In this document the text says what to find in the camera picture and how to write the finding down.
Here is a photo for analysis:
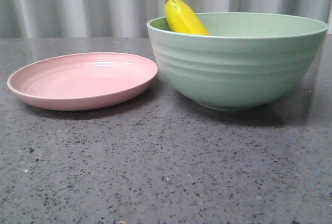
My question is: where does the yellow banana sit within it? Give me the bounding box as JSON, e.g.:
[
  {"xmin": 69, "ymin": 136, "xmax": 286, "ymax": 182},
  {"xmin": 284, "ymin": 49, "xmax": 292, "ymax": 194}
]
[{"xmin": 164, "ymin": 0, "xmax": 210, "ymax": 35}]

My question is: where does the green ribbed bowl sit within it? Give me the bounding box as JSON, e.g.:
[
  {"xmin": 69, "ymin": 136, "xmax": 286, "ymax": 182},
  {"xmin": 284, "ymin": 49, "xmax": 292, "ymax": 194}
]
[{"xmin": 147, "ymin": 12, "xmax": 328, "ymax": 111}]

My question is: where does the pink plate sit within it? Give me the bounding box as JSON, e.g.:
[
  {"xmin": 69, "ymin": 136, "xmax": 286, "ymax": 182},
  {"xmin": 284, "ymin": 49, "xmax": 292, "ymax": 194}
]
[{"xmin": 7, "ymin": 52, "xmax": 158, "ymax": 111}]

